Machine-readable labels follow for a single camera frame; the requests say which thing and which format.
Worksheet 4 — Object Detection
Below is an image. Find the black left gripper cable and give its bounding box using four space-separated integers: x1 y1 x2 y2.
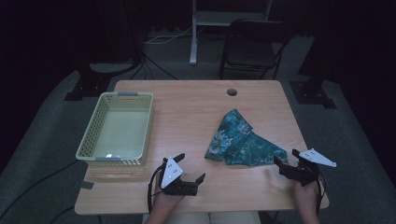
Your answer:
147 164 166 216

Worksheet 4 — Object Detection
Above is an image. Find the black floor cable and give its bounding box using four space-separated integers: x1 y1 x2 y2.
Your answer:
129 52 180 81
0 160 80 216

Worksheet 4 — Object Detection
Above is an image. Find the white floor cable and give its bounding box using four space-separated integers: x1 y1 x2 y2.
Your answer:
144 26 206 45

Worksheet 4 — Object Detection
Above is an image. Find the person's left hand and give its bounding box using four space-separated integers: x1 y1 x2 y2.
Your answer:
152 172 185 216

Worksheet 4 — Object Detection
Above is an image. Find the pale green plastic basket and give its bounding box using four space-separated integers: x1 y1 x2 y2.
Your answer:
75 91 154 167

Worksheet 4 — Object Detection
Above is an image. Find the teal floral cloth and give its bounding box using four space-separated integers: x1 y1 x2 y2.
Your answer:
204 108 290 167

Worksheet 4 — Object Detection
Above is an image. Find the black stand base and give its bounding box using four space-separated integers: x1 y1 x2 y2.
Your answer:
64 60 144 102
289 78 338 110

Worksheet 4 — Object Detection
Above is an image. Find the black folding chair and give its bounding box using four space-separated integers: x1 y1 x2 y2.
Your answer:
218 18 289 81

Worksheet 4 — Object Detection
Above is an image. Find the white metal desk frame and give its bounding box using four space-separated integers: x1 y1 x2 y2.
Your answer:
189 0 274 66

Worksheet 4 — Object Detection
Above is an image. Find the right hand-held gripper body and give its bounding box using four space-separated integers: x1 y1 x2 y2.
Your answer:
278 147 338 188

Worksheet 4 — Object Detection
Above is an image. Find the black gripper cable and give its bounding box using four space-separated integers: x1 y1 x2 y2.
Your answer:
147 164 166 216
315 172 328 217

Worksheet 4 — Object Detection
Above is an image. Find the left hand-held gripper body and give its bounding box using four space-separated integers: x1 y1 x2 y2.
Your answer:
158 156 200 197

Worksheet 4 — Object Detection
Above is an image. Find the person's right hand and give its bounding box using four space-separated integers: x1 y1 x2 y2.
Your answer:
292 179 321 216

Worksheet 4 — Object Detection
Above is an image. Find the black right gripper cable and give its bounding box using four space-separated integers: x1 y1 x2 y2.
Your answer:
315 172 328 217

